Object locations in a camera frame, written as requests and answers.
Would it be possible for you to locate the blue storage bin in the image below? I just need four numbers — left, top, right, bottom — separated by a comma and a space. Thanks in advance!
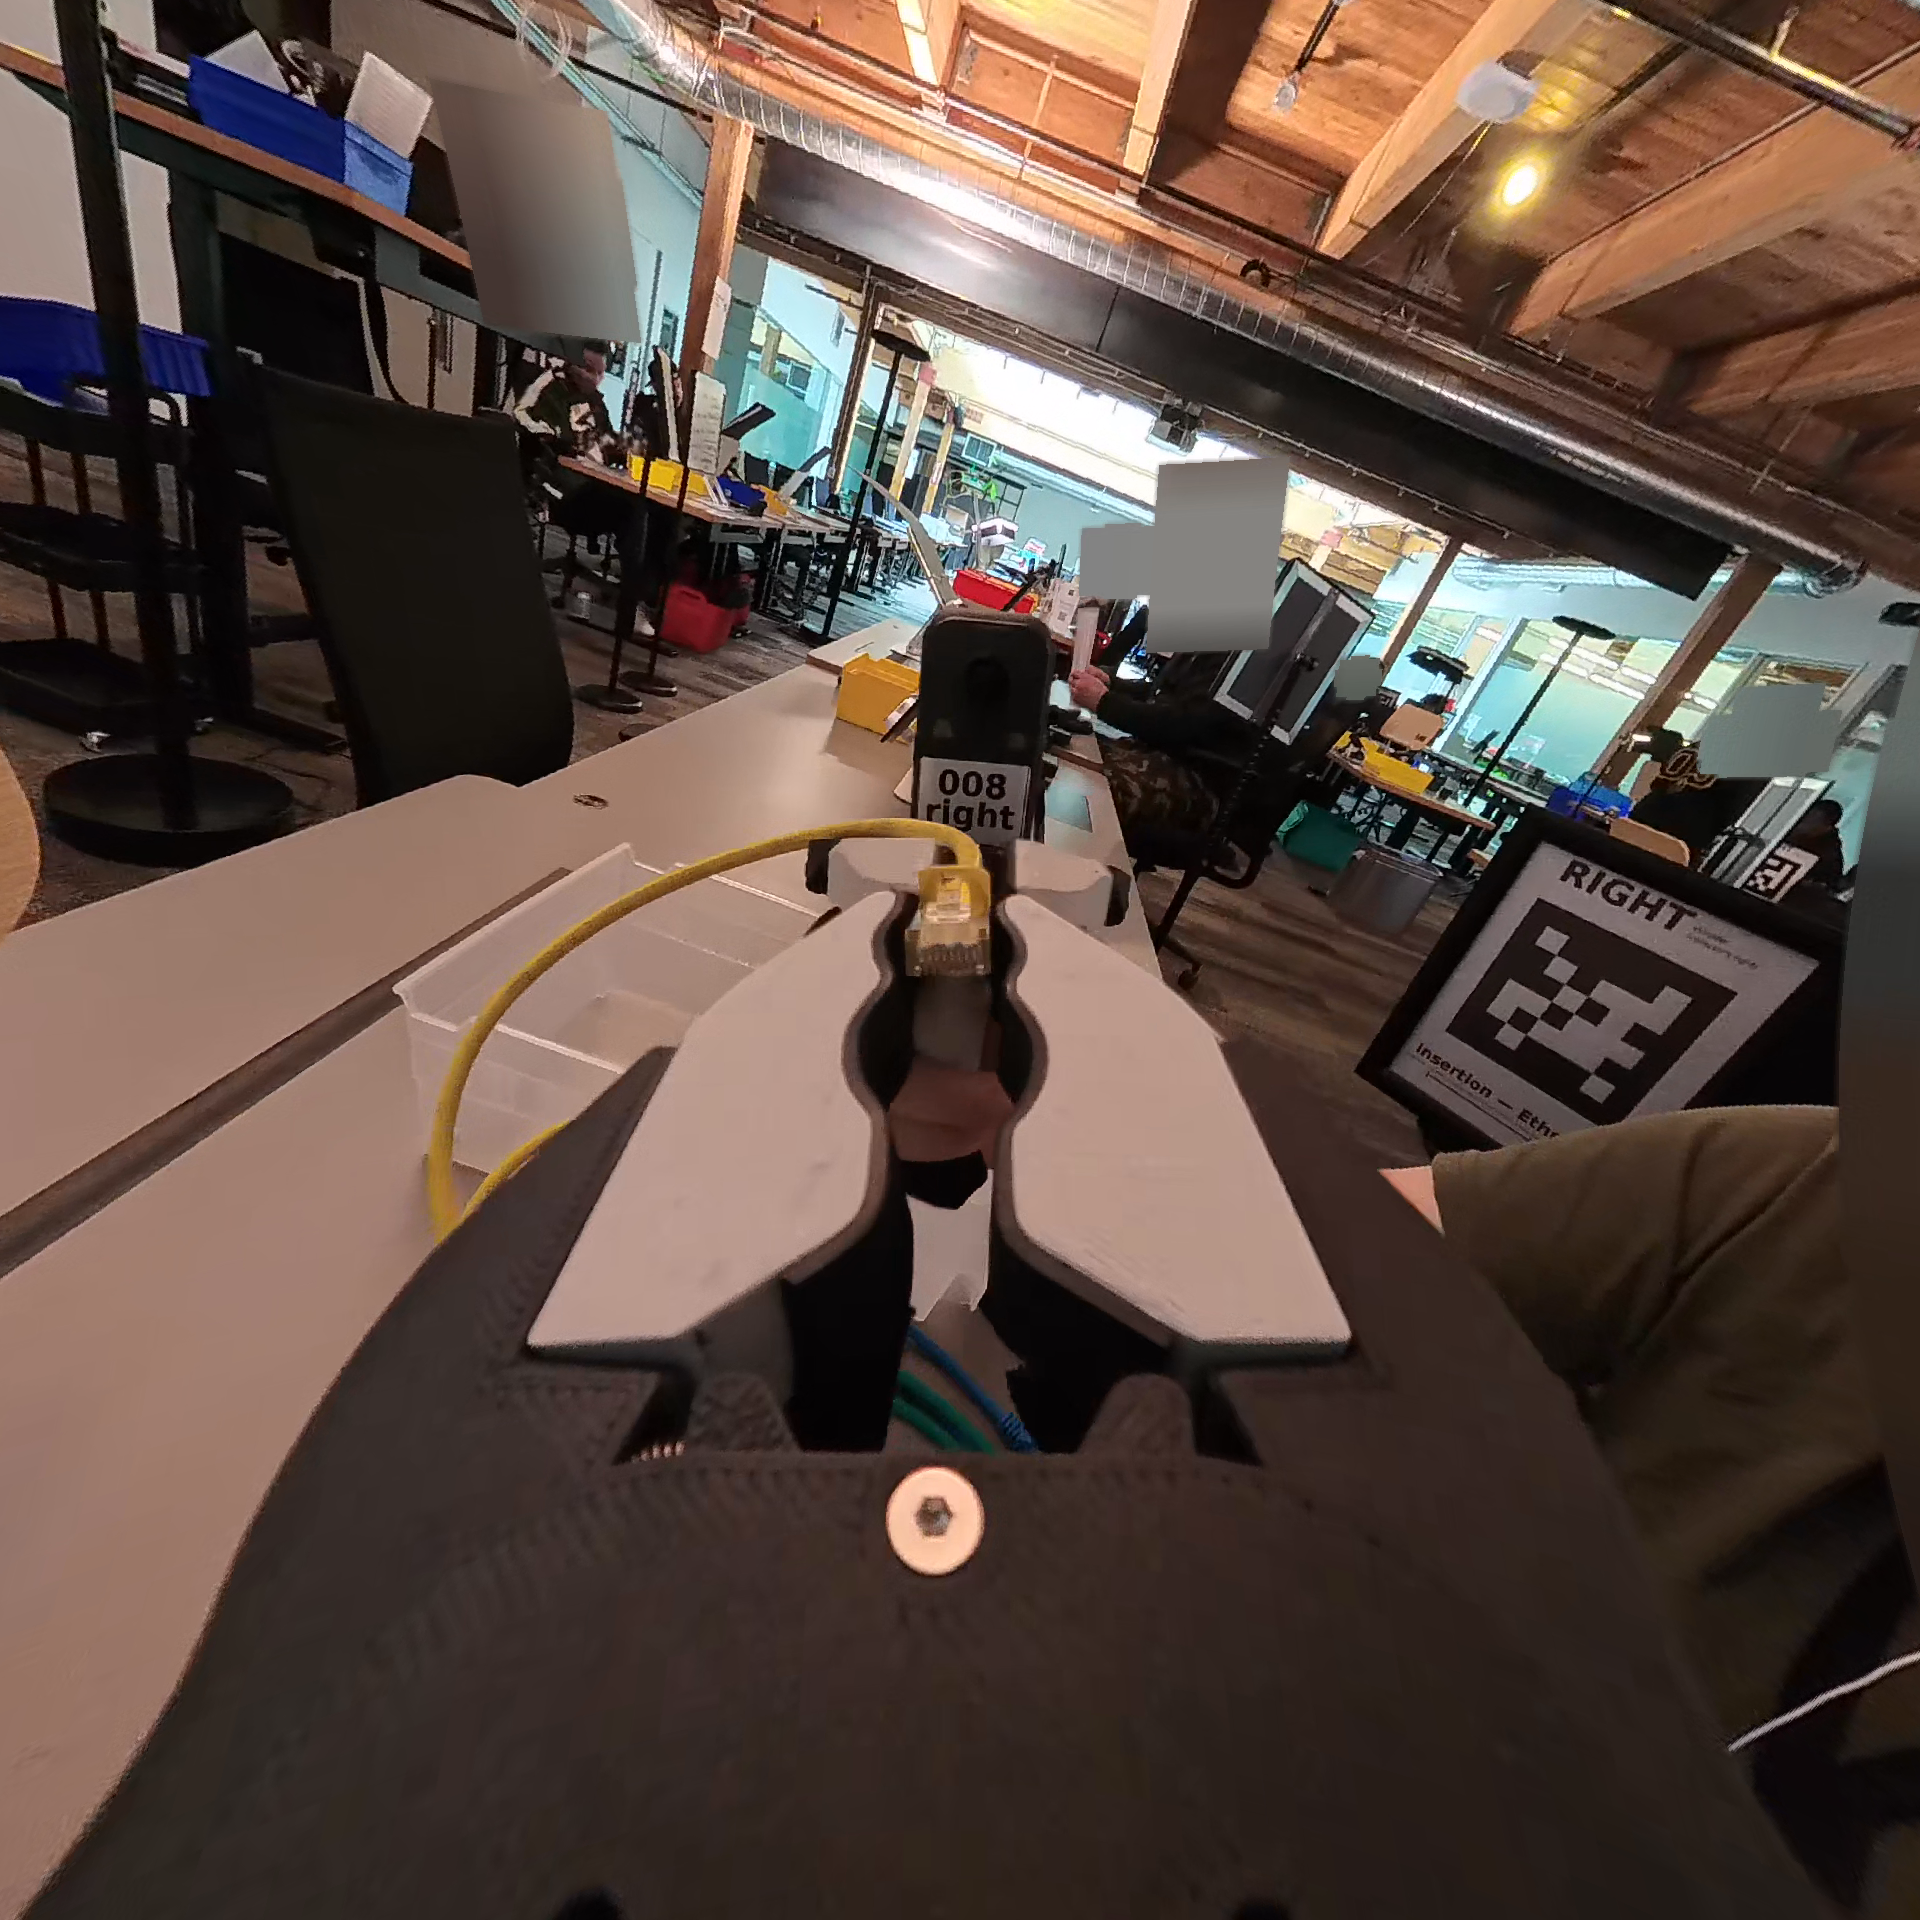
0, 293, 212, 400
188, 53, 413, 211

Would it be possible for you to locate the black framed marker sign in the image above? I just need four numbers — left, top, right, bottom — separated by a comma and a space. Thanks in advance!
1357, 808, 1847, 1157

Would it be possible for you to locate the black rolling cart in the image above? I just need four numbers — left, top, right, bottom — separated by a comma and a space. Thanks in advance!
0, 382, 212, 736

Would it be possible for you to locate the black office chair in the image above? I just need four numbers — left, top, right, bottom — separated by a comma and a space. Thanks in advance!
256, 368, 579, 810

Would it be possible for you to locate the wooden top standing desk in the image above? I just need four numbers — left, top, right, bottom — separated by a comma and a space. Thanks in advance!
0, 35, 483, 751

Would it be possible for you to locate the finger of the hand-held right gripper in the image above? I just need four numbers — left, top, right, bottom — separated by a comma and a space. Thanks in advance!
911, 970, 994, 1070

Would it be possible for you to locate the thin white cable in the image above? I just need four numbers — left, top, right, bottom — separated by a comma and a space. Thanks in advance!
1726, 1650, 1920, 1758

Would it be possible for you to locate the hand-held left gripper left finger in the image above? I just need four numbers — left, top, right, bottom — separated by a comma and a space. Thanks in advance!
526, 891, 920, 1453

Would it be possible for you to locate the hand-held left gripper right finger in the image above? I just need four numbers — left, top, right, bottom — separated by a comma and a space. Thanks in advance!
983, 893, 1356, 1453

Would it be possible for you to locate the yellow ethernet cable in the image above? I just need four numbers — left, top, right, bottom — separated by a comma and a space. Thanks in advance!
426, 816, 997, 1242

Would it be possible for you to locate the yellow storage bin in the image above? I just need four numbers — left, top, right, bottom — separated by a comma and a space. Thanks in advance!
834, 651, 924, 736

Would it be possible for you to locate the grey trash bin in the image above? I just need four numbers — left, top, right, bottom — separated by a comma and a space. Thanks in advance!
1328, 839, 1450, 938

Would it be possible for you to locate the clear plastic box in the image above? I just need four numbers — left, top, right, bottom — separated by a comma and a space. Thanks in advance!
394, 842, 828, 1173

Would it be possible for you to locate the green ethernet cable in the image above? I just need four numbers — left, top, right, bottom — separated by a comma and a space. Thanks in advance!
896, 1370, 999, 1453

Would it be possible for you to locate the person's right hand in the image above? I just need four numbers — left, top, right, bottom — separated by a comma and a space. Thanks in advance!
887, 1066, 1014, 1163

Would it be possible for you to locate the blue ethernet cable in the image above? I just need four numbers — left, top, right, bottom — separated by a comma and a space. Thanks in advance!
908, 1327, 1040, 1453

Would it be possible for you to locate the person's right forearm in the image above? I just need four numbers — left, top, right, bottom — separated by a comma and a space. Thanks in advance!
1381, 1101, 1920, 1770

